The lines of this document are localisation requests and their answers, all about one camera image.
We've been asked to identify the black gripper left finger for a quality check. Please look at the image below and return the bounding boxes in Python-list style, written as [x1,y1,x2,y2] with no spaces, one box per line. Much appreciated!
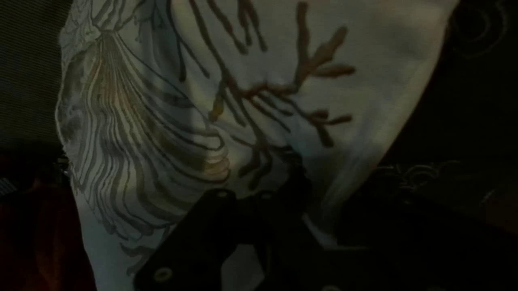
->
[132,160,304,291]

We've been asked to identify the white shell print pillow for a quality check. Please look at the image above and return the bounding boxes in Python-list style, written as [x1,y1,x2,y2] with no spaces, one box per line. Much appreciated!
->
[53,0,461,291]

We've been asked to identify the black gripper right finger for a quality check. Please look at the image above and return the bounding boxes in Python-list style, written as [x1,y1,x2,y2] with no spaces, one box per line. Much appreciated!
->
[257,176,433,291]

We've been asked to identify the olive brown sofa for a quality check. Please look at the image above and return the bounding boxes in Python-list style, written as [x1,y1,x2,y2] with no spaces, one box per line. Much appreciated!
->
[0,0,74,159]

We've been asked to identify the red cloth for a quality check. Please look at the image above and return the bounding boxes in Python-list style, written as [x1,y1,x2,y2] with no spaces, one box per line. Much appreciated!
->
[0,171,95,291]

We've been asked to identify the black patterned pillow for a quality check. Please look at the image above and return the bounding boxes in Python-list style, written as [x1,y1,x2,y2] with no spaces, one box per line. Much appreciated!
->
[321,0,518,291]

